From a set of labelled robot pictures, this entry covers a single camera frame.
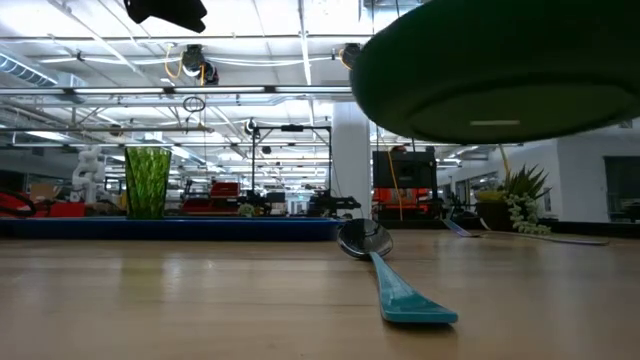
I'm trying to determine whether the green textured glass cup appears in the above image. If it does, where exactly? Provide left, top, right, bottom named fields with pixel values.
left=123, top=145, right=173, bottom=221

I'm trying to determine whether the green round plate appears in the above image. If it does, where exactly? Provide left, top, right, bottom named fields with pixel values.
left=349, top=0, right=640, bottom=146

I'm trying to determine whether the fork with teal handle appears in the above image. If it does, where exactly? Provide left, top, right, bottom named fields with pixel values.
left=441, top=217, right=610, bottom=247

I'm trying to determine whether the spoon with teal handle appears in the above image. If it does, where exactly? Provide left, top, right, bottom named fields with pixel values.
left=336, top=217, right=459, bottom=327

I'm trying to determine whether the blue plastic tray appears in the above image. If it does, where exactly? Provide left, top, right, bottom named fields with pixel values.
left=0, top=215, right=347, bottom=243

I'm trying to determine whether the long ceiling light strip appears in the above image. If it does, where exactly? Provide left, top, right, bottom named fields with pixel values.
left=0, top=85, right=354, bottom=97

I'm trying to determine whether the red tool chest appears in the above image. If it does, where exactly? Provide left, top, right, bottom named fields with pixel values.
left=181, top=181, right=243, bottom=217

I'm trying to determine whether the red plastic bin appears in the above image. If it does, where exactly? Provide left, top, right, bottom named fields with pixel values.
left=46, top=201, right=89, bottom=219

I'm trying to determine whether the white square pillar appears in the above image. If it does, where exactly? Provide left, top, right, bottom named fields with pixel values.
left=330, top=101, right=373, bottom=219

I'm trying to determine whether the black monitor screen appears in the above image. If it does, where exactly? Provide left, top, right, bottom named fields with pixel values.
left=371, top=148, right=438, bottom=191

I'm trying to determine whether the potted succulent plant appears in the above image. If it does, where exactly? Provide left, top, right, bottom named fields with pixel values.
left=473, top=163, right=554, bottom=237

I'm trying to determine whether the large ceiling cable reel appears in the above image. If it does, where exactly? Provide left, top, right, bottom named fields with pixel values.
left=338, top=42, right=363, bottom=72
left=180, top=43, right=220, bottom=87

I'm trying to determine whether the tall black frame stand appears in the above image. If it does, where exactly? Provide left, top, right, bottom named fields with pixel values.
left=250, top=124, right=333, bottom=217

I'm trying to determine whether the thick yellow hanging cable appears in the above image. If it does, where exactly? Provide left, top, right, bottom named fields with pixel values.
left=497, top=143, right=512, bottom=182

